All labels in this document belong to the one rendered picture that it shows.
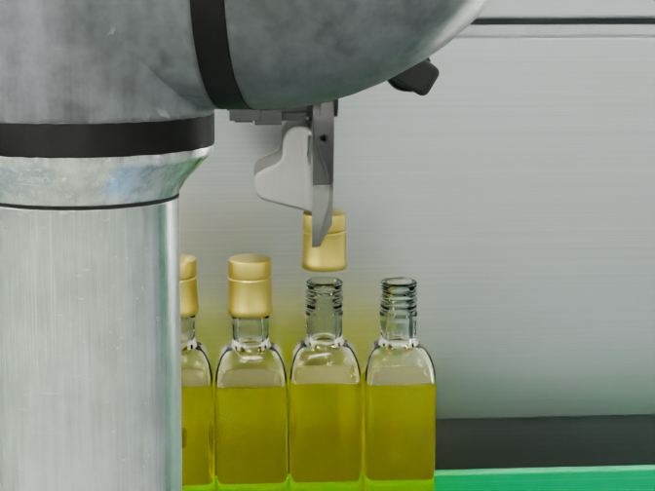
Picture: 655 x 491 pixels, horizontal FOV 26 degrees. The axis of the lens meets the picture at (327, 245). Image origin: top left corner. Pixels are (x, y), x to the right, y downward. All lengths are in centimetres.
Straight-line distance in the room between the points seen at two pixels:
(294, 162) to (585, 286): 33
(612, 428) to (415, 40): 83
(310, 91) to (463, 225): 69
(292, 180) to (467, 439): 37
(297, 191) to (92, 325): 50
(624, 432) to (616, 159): 27
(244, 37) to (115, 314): 13
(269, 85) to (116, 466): 17
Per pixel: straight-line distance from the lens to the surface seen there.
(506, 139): 123
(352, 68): 56
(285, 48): 54
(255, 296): 109
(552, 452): 135
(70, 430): 59
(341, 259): 110
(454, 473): 121
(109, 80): 55
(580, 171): 125
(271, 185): 106
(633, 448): 137
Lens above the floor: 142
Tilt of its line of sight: 13 degrees down
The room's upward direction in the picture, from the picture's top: straight up
